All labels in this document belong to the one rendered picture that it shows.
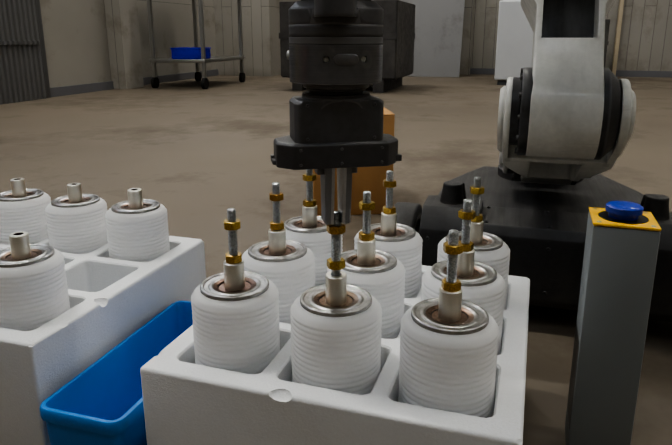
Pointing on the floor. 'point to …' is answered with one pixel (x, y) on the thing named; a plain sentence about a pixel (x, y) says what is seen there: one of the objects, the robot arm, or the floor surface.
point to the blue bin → (113, 388)
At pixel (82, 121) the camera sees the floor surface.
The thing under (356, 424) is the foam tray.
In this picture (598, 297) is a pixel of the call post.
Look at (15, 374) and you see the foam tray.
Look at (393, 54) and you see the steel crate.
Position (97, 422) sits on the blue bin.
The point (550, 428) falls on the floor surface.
